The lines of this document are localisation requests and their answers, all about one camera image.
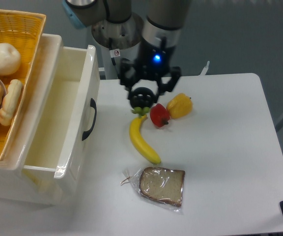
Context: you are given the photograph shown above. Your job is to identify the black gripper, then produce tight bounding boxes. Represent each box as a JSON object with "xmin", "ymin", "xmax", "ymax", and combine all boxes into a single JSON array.
[{"xmin": 119, "ymin": 36, "xmax": 181, "ymax": 102}]

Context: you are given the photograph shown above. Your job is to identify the white round bun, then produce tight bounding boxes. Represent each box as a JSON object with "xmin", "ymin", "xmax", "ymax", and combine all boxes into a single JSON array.
[{"xmin": 0, "ymin": 43, "xmax": 21, "ymax": 76}]

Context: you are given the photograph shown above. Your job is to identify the yellow wicker basket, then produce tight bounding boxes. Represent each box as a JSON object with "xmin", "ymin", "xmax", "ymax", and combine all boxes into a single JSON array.
[{"xmin": 0, "ymin": 9, "xmax": 46, "ymax": 161}]

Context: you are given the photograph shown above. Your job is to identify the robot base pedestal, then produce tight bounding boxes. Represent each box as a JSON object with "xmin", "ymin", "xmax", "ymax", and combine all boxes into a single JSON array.
[{"xmin": 91, "ymin": 13, "xmax": 143, "ymax": 80}]

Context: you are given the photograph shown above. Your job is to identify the braided bread roll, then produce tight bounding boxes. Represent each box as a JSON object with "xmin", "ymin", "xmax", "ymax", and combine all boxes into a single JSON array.
[{"xmin": 0, "ymin": 79, "xmax": 23, "ymax": 126}]

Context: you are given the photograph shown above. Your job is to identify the white drawer cabinet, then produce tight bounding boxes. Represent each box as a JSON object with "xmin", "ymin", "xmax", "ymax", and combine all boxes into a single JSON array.
[{"xmin": 0, "ymin": 34, "xmax": 89, "ymax": 205}]

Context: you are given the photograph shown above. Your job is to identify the black drawer handle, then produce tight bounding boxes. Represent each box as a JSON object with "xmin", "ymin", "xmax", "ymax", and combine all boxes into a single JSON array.
[{"xmin": 82, "ymin": 98, "xmax": 97, "ymax": 141}]

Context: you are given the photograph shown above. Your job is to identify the open upper white drawer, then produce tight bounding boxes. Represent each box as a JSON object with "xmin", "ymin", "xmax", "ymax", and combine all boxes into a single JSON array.
[{"xmin": 23, "ymin": 45, "xmax": 100, "ymax": 181}]

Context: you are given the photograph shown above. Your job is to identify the bread slice in plastic bag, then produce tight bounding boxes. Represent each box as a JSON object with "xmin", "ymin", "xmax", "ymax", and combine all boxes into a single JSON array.
[{"xmin": 120, "ymin": 166, "xmax": 186, "ymax": 212}]

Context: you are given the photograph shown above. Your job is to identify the red bell pepper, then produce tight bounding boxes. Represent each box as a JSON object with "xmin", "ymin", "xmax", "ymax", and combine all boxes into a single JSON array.
[{"xmin": 150, "ymin": 104, "xmax": 170, "ymax": 127}]

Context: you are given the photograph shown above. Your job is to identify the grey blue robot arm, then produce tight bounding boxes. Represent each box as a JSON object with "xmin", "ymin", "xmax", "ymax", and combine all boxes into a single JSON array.
[{"xmin": 62, "ymin": 0, "xmax": 191, "ymax": 108}]

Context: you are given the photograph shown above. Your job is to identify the yellow bell pepper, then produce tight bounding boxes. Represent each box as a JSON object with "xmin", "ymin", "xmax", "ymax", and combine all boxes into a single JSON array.
[{"xmin": 166, "ymin": 93, "xmax": 193, "ymax": 119}]

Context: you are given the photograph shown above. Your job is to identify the yellow banana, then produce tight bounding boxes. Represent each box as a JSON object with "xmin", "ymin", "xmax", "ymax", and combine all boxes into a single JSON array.
[{"xmin": 129, "ymin": 115, "xmax": 161, "ymax": 164}]

